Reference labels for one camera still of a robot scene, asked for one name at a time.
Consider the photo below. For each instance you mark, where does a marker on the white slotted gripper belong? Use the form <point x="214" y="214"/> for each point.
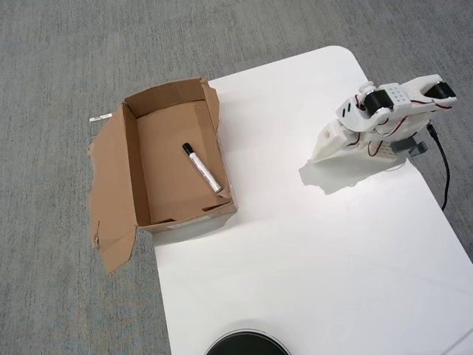
<point x="327" y="143"/>

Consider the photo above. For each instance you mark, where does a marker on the white marker pen black cap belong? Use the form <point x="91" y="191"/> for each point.
<point x="202" y="169"/>

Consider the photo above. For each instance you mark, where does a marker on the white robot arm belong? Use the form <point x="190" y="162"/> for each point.
<point x="406" y="94"/>

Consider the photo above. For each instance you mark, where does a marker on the open brown cardboard box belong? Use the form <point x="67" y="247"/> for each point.
<point x="166" y="148"/>

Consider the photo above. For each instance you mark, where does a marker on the black round object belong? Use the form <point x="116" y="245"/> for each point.
<point x="245" y="344"/>

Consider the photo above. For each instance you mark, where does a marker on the white paper strip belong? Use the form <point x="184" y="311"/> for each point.
<point x="101" y="117"/>

